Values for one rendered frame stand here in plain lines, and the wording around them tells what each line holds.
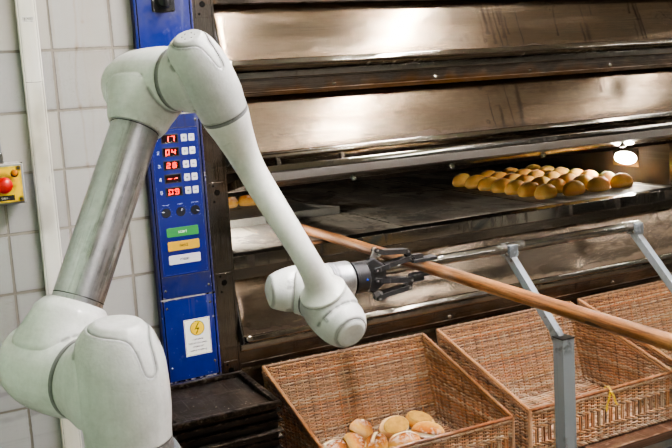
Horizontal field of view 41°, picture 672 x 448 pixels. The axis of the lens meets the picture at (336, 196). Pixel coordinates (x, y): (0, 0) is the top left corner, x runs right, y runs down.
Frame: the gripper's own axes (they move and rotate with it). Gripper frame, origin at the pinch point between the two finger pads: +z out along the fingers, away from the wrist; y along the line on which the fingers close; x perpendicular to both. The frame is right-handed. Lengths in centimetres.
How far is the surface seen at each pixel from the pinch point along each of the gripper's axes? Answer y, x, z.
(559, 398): 41, 4, 38
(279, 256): 4, -53, -16
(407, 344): 37, -49, 23
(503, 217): 2, -54, 65
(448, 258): 3.3, -16.1, 18.0
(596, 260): 22, -53, 104
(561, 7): -66, -56, 94
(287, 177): -21.0, -38.7, -18.3
